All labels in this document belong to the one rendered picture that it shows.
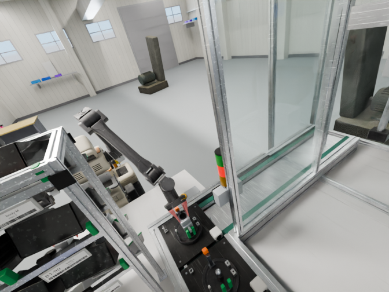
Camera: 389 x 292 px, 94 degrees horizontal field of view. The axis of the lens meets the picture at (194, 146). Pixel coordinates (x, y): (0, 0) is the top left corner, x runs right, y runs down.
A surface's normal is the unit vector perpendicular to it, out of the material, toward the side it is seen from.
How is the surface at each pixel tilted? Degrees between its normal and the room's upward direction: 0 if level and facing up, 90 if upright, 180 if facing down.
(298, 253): 0
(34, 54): 90
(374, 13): 90
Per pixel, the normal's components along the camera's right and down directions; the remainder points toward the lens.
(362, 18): -0.83, 0.44
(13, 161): 0.23, 0.06
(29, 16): 0.55, 0.36
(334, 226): -0.21, -0.82
